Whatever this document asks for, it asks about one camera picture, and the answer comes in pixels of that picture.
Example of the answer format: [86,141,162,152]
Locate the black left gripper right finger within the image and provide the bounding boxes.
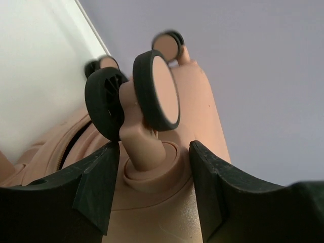
[189,141,323,242]

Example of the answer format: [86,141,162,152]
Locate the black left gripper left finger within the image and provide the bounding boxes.
[1,142,119,242]

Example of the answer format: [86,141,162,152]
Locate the pink hard-shell suitcase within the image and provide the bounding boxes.
[1,30,229,242]

